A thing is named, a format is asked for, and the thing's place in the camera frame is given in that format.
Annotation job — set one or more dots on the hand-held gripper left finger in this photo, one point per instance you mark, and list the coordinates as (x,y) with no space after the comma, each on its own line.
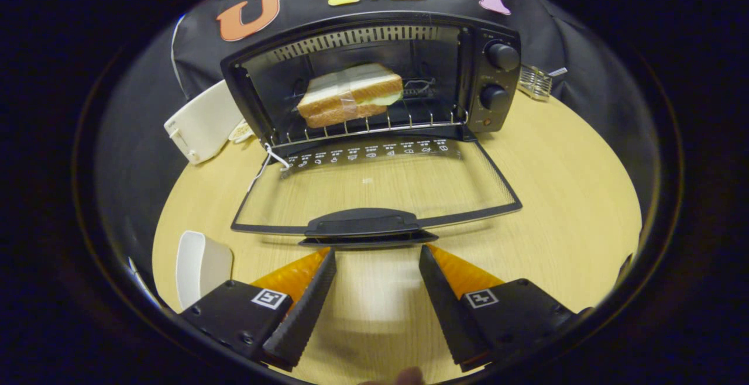
(304,315)

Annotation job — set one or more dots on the black toaster oven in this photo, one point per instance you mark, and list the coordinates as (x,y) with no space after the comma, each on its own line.
(477,110)

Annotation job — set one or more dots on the white oblong dish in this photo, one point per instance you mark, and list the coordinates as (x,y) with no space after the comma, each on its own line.
(202,268)

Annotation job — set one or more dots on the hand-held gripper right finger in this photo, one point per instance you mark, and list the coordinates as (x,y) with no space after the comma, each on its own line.
(447,315)

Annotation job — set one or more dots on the white pop-up toaster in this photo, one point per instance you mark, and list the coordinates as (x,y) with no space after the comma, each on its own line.
(205,121)

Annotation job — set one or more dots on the clear container with spoon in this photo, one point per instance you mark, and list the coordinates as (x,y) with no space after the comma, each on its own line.
(535,82)

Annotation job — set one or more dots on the small plate of grains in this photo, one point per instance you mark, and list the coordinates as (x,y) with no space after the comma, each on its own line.
(240,131)

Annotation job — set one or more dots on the toast sandwich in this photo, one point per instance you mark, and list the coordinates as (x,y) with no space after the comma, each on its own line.
(345,95)

